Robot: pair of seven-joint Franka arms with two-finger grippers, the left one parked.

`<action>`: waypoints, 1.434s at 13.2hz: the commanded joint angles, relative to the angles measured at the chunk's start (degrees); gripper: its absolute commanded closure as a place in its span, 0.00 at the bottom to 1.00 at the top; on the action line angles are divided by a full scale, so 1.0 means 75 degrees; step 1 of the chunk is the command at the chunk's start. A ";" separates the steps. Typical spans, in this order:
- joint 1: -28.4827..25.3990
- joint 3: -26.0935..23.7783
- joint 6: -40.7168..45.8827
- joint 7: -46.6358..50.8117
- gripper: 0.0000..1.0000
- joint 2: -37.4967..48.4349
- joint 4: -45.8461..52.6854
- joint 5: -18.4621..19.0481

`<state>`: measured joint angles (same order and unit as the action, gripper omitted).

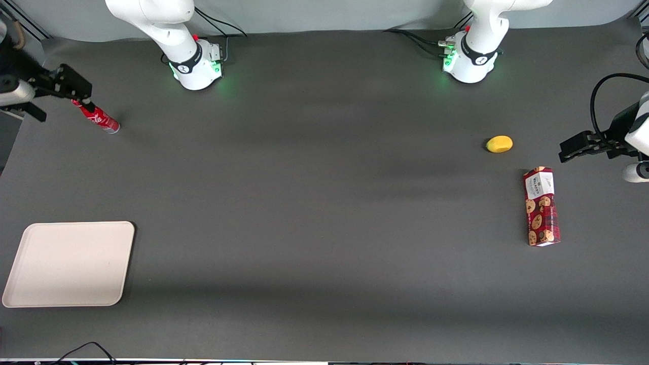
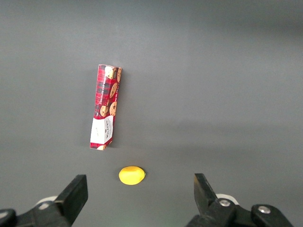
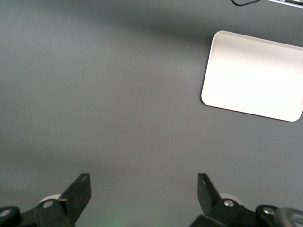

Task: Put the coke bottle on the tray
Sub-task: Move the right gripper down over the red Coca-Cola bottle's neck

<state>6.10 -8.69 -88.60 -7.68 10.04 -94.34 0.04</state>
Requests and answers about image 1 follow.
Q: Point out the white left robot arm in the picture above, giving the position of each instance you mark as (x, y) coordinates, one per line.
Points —
(481, 30)

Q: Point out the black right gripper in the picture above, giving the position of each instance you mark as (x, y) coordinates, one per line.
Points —
(19, 66)

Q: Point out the black metal frame rail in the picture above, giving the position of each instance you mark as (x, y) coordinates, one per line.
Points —
(25, 20)

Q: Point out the beige plastic tray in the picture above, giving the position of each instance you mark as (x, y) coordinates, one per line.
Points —
(68, 263)

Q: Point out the yellow lemon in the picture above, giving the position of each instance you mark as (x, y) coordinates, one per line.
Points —
(499, 144)

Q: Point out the red coke bottle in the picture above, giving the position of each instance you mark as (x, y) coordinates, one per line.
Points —
(101, 119)

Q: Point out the red tartan cookie box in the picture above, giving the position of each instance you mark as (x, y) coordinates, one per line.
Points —
(542, 213)

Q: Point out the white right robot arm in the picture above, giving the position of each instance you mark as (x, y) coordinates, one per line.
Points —
(172, 30)

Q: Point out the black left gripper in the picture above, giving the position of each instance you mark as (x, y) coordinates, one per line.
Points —
(619, 123)

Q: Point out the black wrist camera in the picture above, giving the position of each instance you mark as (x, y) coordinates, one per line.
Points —
(626, 119)
(15, 63)

